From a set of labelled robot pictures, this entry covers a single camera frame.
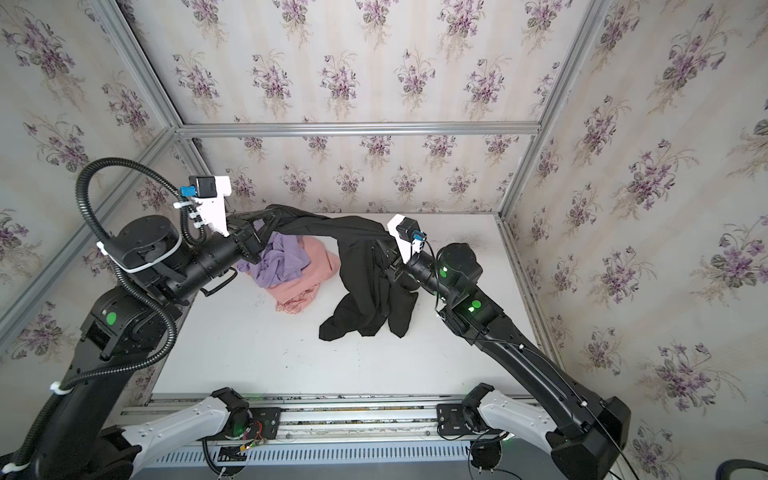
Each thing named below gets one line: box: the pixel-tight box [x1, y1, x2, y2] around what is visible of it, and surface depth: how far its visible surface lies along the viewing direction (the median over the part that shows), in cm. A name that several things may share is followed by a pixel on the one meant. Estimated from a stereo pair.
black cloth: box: [260, 204, 419, 341], surface depth 68 cm
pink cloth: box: [266, 235, 340, 315], surface depth 97 cm
